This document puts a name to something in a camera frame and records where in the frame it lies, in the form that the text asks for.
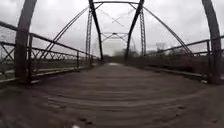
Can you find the brown wooden plank bridge deck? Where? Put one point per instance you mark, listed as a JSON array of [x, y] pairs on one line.
[[113, 90]]

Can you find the dark metal lattice railing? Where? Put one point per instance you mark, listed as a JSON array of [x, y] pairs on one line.
[[50, 56], [186, 55]]

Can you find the dark steel bridge truss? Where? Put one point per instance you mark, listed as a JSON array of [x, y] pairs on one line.
[[22, 43]]

